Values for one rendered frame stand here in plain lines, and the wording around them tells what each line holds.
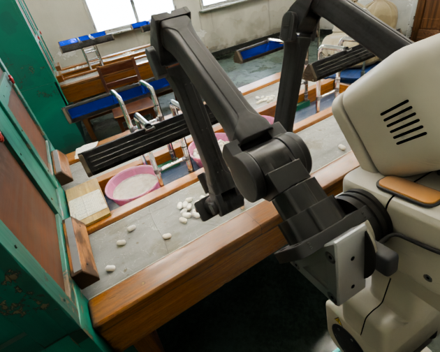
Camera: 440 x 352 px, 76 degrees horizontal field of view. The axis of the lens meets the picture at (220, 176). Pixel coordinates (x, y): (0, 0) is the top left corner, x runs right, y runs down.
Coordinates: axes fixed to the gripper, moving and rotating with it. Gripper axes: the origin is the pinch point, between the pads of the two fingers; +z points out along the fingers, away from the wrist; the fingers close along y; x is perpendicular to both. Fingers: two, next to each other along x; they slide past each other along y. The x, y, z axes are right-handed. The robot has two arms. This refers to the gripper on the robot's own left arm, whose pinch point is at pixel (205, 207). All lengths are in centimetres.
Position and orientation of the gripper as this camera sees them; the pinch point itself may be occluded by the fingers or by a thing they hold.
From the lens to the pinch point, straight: 95.8
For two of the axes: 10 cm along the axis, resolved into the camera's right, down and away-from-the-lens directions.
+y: -8.4, 4.2, -3.3
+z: -2.9, 1.7, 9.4
